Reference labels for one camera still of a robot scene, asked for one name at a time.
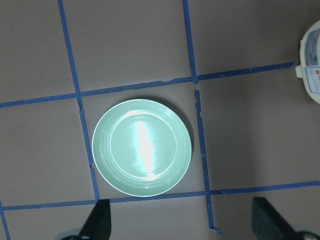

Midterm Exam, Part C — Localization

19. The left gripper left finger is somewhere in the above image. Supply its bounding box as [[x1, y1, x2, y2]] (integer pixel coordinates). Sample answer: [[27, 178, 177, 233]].
[[79, 199, 111, 240]]

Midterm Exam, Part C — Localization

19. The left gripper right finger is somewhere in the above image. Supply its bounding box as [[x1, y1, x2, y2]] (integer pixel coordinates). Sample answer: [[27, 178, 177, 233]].
[[251, 197, 296, 240]]

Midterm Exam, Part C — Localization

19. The white rice cooker orange handle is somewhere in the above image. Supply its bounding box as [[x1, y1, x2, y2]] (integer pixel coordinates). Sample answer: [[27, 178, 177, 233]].
[[295, 20, 320, 104]]

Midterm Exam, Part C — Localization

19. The left green plate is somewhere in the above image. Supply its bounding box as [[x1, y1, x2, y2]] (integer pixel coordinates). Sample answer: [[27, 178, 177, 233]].
[[91, 99, 192, 198]]

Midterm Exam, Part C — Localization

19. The brown paper table mat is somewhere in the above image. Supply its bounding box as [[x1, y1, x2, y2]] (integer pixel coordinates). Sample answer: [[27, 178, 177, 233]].
[[0, 0, 320, 240]]

